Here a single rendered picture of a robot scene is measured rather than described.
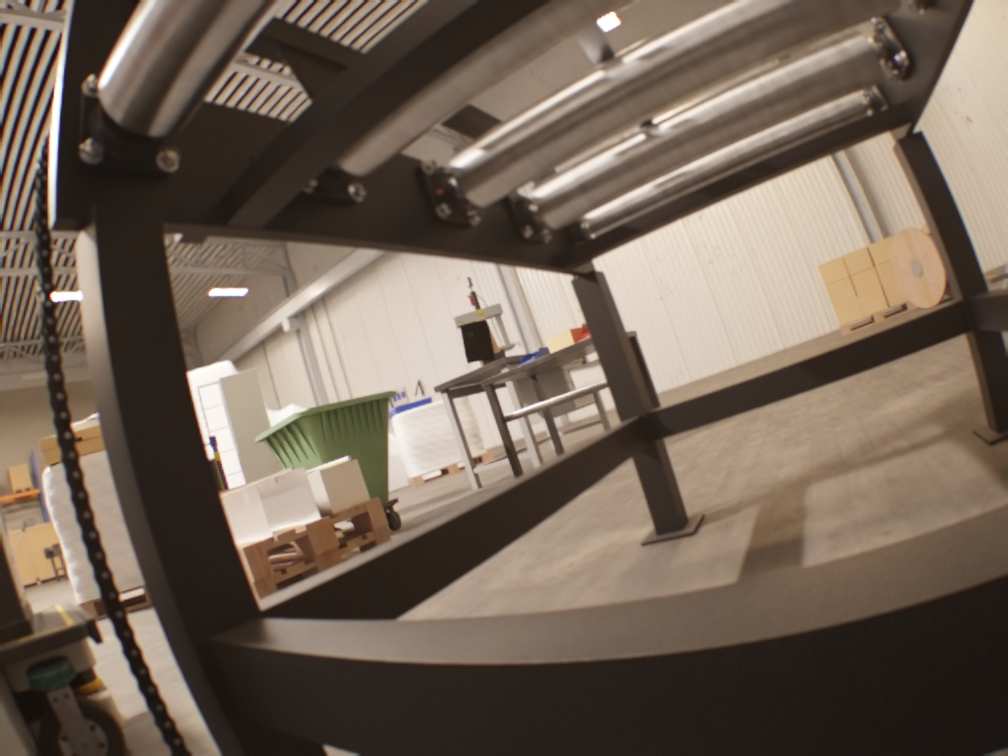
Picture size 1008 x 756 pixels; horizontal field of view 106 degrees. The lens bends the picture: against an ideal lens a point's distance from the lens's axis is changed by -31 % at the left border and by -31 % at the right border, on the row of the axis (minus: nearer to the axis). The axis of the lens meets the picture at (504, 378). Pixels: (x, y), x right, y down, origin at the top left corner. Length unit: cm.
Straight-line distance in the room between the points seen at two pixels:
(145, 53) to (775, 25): 76
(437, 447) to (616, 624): 741
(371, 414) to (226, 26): 316
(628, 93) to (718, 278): 1016
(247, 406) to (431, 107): 401
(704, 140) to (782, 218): 988
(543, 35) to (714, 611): 55
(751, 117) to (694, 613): 99
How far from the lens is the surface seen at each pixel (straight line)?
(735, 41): 84
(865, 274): 808
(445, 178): 99
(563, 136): 87
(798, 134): 139
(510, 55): 62
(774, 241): 1090
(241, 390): 455
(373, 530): 267
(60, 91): 69
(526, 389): 514
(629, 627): 23
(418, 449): 758
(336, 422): 335
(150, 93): 55
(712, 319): 1093
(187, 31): 50
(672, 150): 111
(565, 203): 116
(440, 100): 65
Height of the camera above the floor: 43
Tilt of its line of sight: 5 degrees up
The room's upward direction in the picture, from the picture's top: 19 degrees counter-clockwise
